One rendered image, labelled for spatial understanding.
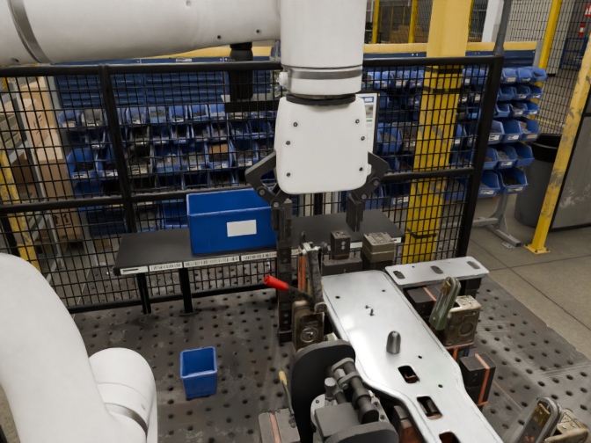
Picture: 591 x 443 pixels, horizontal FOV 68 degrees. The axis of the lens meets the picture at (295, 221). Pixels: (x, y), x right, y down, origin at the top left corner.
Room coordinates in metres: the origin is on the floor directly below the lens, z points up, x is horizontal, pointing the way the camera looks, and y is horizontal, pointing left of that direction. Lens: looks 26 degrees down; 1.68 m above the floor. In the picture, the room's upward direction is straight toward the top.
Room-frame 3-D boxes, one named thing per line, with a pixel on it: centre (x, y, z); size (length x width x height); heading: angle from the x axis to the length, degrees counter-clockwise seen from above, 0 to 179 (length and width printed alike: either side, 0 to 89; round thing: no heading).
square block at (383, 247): (1.18, -0.26, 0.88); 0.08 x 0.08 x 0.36; 13
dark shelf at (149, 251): (1.26, 0.10, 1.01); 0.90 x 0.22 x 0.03; 103
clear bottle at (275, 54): (1.49, 0.05, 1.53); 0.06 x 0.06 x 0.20
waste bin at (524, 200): (3.54, -2.17, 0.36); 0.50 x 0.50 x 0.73
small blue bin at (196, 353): (0.94, 0.28, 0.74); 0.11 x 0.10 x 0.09; 13
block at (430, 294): (1.00, -0.36, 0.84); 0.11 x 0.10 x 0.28; 103
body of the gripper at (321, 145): (0.48, -0.03, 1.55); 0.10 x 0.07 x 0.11; 103
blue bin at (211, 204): (1.24, 0.18, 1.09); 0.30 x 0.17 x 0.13; 104
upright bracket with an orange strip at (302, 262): (0.94, -0.02, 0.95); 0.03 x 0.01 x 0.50; 13
